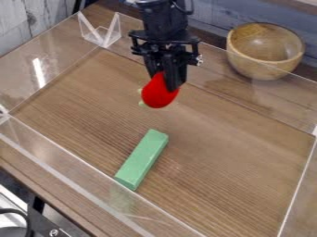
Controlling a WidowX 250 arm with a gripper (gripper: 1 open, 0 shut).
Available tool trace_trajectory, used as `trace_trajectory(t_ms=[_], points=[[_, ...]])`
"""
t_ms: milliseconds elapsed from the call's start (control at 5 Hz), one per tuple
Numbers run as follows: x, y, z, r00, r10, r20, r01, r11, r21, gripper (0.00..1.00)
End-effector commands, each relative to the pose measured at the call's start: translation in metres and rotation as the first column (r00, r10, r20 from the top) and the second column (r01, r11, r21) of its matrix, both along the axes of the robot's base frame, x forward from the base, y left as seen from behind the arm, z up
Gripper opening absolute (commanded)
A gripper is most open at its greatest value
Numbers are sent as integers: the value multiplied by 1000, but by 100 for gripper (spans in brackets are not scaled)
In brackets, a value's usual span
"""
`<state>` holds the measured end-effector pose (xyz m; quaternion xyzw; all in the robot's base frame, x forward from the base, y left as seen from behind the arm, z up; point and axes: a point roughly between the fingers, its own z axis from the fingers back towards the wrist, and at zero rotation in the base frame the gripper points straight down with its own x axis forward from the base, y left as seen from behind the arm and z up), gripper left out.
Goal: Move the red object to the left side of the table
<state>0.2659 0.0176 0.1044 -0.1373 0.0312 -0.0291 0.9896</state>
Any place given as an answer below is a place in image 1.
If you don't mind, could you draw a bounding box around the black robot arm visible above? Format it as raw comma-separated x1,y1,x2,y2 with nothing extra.
128,0,202,92

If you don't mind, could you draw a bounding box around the black cable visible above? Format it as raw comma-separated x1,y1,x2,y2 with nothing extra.
0,208,33,237

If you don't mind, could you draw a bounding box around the clear acrylic tray wall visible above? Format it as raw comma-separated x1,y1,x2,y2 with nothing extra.
0,13,317,237

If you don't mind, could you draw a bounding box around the green rectangular block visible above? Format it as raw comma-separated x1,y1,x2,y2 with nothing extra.
113,130,168,191

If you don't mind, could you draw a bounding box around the red plush strawberry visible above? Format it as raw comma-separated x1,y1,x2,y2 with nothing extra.
139,71,179,108

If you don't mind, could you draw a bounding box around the wooden bowl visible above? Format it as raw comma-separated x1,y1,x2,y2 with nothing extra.
226,22,306,81

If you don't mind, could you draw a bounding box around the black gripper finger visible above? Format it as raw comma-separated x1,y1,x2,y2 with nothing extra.
162,54,187,92
143,56,160,77

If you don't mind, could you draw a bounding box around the black device with knob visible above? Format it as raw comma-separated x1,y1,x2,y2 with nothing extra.
27,207,72,237

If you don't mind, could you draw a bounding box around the clear acrylic corner bracket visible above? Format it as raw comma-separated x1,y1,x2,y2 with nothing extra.
76,12,122,48

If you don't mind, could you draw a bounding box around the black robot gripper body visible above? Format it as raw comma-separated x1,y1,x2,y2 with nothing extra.
128,6,200,66

